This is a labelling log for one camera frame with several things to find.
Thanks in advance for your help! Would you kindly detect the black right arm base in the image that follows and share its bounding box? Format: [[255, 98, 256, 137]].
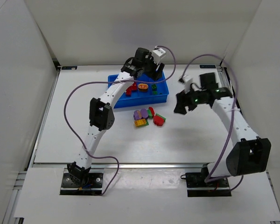
[[180, 173, 231, 197]]

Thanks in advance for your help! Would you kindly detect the aluminium frame rail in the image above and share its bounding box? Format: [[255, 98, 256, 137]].
[[26, 163, 204, 170]]

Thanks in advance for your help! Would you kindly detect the blue plastic sorting tray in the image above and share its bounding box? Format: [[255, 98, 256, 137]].
[[114, 74, 169, 108]]

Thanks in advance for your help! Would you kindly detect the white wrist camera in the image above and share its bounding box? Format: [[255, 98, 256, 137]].
[[151, 48, 166, 65], [178, 75, 193, 94]]

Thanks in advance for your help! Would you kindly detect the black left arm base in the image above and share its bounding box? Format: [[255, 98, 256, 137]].
[[59, 172, 104, 196]]

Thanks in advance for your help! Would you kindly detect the small green lego brick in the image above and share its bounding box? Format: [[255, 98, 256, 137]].
[[151, 84, 157, 91]]

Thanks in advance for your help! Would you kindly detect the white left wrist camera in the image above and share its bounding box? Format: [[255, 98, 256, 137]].
[[151, 48, 166, 65]]

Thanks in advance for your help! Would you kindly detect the red lego brick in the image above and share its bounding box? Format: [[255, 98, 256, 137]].
[[125, 86, 133, 97], [130, 83, 138, 92]]

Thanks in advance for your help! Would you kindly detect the yellow lego brick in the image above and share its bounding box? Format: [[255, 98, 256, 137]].
[[134, 119, 149, 128]]

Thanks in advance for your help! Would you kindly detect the red green curved lego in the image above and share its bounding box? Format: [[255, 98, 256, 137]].
[[147, 107, 155, 119]]

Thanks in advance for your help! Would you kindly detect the purple round lego piece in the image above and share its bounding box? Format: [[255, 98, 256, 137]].
[[133, 108, 149, 120]]

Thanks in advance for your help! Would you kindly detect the red green lego block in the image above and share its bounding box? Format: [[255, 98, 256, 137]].
[[153, 114, 166, 126]]

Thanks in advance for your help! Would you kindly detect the orange round lego piece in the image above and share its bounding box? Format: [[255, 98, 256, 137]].
[[138, 83, 149, 92]]

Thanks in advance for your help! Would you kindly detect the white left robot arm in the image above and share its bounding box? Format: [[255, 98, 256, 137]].
[[68, 47, 166, 187]]

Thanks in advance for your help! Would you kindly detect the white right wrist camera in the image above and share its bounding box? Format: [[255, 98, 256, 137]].
[[178, 75, 193, 94]]

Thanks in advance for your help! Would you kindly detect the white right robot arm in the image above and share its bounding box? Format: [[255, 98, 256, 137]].
[[174, 72, 271, 183]]

